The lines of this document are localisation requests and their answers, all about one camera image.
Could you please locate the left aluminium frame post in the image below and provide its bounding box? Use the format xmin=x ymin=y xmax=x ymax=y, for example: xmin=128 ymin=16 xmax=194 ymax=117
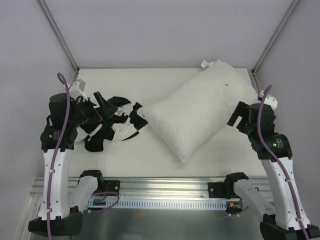
xmin=37 ymin=0 xmax=80 ymax=74

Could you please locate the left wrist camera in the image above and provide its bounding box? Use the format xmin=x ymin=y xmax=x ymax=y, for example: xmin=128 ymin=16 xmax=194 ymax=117
xmin=69 ymin=79 xmax=88 ymax=100

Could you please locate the white pillow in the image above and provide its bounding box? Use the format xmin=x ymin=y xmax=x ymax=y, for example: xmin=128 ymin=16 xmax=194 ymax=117
xmin=137 ymin=60 xmax=258 ymax=163

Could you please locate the aluminium mounting rail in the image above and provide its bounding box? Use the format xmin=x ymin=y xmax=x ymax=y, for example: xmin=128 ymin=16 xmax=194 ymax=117
xmin=29 ymin=176 xmax=273 ymax=202

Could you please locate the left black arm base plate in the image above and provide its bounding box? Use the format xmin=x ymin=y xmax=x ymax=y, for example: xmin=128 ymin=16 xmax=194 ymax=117
xmin=100 ymin=179 xmax=121 ymax=196

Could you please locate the white slotted cable duct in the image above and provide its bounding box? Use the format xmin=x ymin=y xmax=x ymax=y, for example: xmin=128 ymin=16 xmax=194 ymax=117
xmin=87 ymin=197 xmax=227 ymax=211

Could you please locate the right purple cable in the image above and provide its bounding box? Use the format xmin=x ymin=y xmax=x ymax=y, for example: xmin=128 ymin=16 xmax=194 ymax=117
xmin=257 ymin=84 xmax=313 ymax=240

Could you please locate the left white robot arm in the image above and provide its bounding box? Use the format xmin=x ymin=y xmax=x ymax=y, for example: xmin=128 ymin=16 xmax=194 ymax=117
xmin=28 ymin=92 xmax=119 ymax=239

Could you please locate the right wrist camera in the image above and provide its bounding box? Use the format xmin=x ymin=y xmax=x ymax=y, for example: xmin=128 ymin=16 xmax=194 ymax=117
xmin=257 ymin=90 xmax=278 ymax=110

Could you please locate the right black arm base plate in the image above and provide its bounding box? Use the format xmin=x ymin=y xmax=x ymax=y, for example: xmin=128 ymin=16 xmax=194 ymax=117
xmin=207 ymin=182 xmax=240 ymax=200

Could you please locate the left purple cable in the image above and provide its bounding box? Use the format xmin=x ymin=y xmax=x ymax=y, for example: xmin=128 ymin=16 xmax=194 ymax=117
xmin=46 ymin=72 xmax=121 ymax=237

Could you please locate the aluminium frame post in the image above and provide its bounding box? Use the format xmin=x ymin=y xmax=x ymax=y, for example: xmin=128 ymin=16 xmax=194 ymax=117
xmin=37 ymin=0 xmax=80 ymax=74
xmin=251 ymin=0 xmax=302 ymax=75

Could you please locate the purple cable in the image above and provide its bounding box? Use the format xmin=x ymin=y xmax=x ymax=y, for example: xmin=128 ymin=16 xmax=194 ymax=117
xmin=46 ymin=72 xmax=121 ymax=237
xmin=257 ymin=84 xmax=313 ymax=240

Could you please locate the black white checkered pillowcase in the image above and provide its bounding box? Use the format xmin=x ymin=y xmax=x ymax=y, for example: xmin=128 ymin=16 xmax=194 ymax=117
xmin=75 ymin=96 xmax=148 ymax=153

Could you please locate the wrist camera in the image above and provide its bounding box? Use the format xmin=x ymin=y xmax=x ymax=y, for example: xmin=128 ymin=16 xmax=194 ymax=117
xmin=257 ymin=90 xmax=278 ymax=110
xmin=69 ymin=79 xmax=88 ymax=100

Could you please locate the right aluminium frame post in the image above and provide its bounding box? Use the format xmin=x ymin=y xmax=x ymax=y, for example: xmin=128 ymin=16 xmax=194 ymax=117
xmin=251 ymin=0 xmax=302 ymax=75

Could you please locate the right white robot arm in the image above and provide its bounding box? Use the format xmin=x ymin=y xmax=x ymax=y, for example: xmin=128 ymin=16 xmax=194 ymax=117
xmin=224 ymin=101 xmax=320 ymax=240

